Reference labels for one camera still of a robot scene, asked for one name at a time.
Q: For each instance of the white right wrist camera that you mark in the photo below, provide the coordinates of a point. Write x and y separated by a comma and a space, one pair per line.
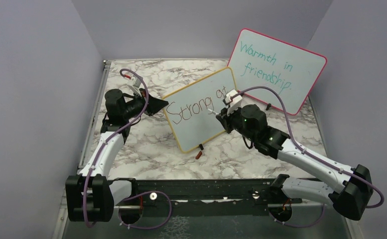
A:
232, 100

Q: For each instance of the aluminium table frame rail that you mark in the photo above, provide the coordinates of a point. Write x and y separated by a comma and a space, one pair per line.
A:
62, 217

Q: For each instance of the brown marker cap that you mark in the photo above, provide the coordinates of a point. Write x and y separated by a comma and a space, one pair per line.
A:
199, 155

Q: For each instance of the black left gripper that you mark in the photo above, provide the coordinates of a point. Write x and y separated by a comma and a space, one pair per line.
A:
154, 105

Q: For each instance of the yellow framed whiteboard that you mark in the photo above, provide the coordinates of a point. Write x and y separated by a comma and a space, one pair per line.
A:
190, 121

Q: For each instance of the pink framed whiteboard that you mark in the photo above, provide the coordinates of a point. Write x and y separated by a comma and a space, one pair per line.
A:
289, 70

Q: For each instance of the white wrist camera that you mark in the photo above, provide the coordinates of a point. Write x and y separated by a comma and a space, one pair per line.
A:
134, 84
232, 100

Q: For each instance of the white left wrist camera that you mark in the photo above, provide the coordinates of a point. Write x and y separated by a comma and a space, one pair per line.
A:
134, 84

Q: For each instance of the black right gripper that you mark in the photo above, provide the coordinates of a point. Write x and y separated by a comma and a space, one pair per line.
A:
225, 119

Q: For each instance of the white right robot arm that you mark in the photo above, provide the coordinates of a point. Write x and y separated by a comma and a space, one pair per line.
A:
344, 187

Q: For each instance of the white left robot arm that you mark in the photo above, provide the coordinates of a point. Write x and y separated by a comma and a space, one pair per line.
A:
91, 197

